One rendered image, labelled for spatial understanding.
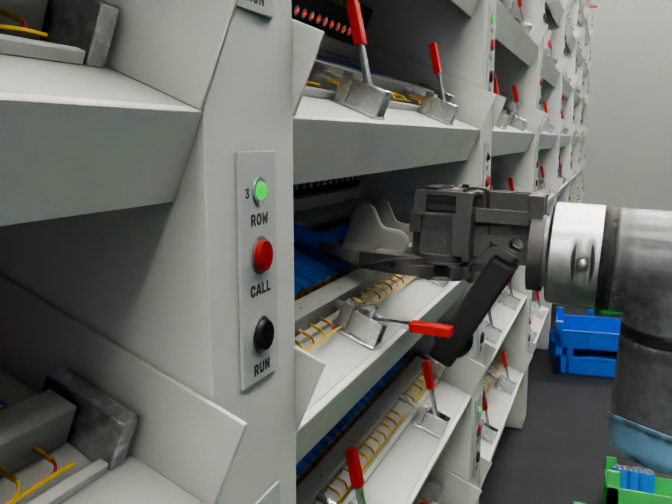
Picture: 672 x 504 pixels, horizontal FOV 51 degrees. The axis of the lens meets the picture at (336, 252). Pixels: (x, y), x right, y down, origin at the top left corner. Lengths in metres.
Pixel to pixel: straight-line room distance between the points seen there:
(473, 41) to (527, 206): 0.40
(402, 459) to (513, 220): 0.32
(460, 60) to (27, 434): 0.79
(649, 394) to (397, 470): 0.29
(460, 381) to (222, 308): 0.74
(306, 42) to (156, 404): 0.21
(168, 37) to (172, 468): 0.21
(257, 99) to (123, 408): 0.17
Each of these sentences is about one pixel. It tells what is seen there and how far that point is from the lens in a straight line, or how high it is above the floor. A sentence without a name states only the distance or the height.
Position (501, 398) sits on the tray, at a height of 0.15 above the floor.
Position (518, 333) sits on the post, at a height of 0.24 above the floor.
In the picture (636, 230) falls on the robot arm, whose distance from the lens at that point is 0.61.
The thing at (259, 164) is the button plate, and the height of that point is 0.69.
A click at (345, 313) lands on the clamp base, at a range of 0.60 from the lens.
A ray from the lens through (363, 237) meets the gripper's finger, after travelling 0.66.
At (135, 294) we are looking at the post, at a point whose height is 0.63.
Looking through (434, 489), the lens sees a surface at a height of 0.19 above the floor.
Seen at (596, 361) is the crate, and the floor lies 0.05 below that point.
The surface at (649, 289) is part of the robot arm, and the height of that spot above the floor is 0.58.
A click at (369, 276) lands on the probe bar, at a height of 0.57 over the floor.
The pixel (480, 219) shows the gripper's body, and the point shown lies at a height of 0.63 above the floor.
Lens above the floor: 0.70
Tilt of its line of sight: 9 degrees down
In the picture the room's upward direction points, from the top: straight up
